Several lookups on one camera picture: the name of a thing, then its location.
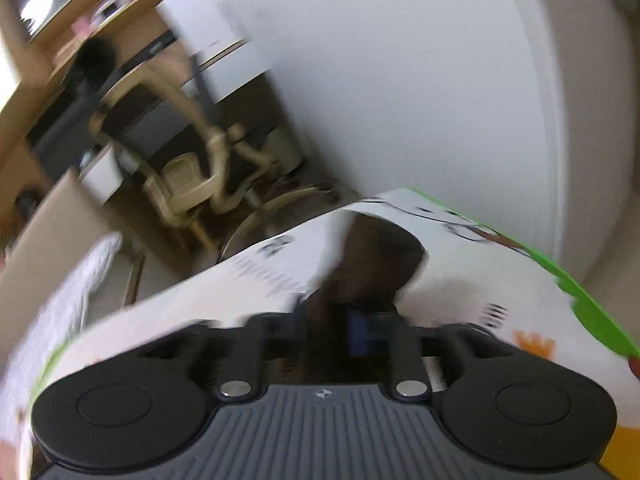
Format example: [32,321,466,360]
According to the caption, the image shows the beige black office chair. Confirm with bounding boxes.
[75,35,341,261]

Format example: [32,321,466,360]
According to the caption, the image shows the white desk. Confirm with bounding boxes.
[157,0,286,108]

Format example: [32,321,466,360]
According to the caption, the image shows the cartoon animal printed mat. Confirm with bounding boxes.
[0,187,640,480]

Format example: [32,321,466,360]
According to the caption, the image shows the brown dotted garment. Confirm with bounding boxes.
[300,212,431,386]

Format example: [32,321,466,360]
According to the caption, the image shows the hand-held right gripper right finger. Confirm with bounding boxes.
[345,307,502,401]

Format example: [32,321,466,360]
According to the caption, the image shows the beige padded headboard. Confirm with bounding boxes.
[0,167,146,311]

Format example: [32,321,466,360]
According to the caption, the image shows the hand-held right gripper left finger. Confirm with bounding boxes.
[150,309,308,401]

